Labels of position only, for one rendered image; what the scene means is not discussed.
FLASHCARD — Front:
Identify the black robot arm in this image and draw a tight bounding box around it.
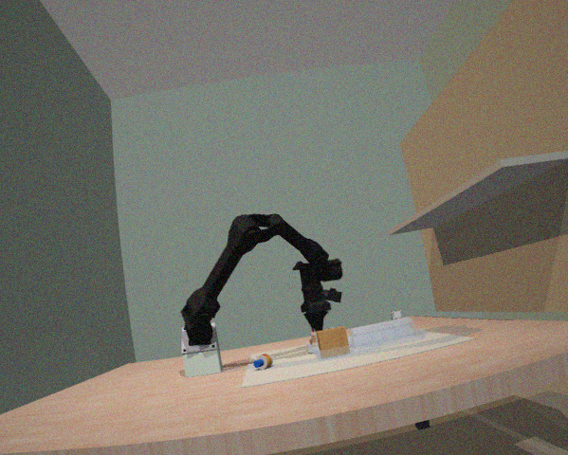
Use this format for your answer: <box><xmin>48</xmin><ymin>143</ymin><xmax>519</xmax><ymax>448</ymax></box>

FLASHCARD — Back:
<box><xmin>180</xmin><ymin>213</ymin><xmax>342</xmax><ymax>346</ymax></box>

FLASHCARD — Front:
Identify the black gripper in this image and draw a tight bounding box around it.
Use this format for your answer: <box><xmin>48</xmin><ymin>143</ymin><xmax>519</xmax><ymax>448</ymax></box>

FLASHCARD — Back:
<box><xmin>301</xmin><ymin>282</ymin><xmax>331</xmax><ymax>332</ymax></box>

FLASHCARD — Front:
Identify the orange-brown box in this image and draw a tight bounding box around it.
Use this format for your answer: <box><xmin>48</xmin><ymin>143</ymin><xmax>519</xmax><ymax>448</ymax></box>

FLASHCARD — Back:
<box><xmin>316</xmin><ymin>327</ymin><xmax>349</xmax><ymax>350</ymax></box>

